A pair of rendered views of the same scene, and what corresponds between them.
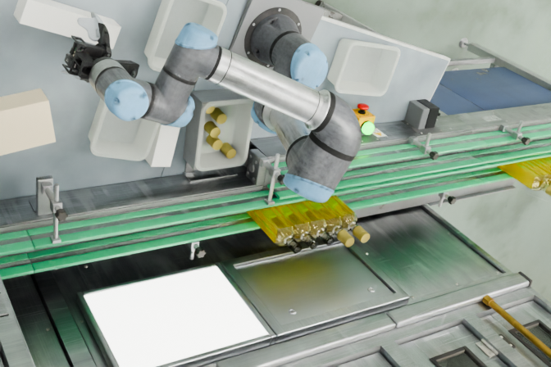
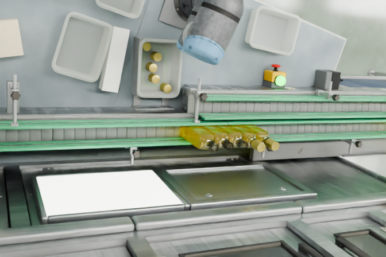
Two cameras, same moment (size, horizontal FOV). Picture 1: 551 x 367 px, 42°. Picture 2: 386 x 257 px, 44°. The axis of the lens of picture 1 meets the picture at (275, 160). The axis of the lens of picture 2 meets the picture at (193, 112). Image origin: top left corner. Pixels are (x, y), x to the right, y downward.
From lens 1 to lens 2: 0.80 m
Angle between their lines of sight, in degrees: 19
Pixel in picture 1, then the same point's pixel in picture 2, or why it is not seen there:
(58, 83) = (30, 16)
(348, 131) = not seen: outside the picture
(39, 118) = (10, 33)
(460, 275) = (367, 191)
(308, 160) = (199, 20)
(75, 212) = (37, 113)
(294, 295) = (213, 187)
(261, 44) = not seen: outside the picture
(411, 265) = (323, 184)
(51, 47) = not seen: outside the picture
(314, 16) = not seen: outside the picture
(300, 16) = not seen: outside the picture
